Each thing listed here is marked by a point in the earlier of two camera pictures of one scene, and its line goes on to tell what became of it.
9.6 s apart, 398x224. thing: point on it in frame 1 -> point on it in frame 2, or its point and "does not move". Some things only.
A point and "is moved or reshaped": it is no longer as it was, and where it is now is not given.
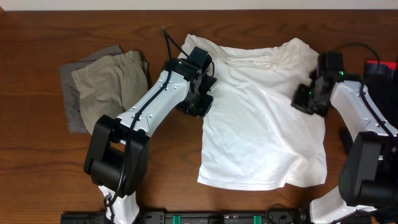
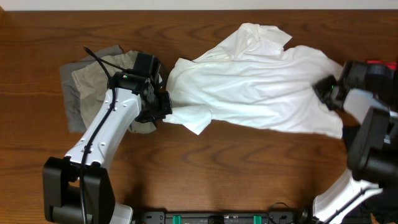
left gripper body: x=199 y=107 -> x=160 y=107
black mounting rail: x=192 y=217 does not move
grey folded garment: x=71 y=98 does not move
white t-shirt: x=253 y=138 is moved or reshaped
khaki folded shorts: x=111 y=84 does not move
